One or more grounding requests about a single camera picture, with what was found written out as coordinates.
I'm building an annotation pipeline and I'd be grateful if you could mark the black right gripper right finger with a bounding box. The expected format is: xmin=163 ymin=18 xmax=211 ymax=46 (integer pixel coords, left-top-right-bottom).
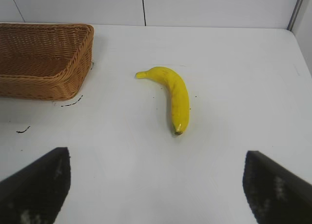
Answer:
xmin=242 ymin=150 xmax=312 ymax=224

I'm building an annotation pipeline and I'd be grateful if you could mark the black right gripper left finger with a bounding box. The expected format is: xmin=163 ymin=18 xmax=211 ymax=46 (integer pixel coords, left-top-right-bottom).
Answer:
xmin=0 ymin=147 xmax=72 ymax=224

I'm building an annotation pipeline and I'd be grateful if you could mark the yellow banana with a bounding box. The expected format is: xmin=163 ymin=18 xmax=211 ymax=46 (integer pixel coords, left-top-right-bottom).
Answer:
xmin=135 ymin=66 xmax=190 ymax=137

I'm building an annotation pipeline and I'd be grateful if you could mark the brown wicker basket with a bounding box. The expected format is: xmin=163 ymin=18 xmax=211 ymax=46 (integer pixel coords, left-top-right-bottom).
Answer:
xmin=0 ymin=22 xmax=95 ymax=102

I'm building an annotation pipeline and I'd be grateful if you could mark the grey aluminium frame post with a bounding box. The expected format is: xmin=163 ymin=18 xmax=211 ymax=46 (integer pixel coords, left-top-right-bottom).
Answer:
xmin=287 ymin=0 xmax=308 ymax=31

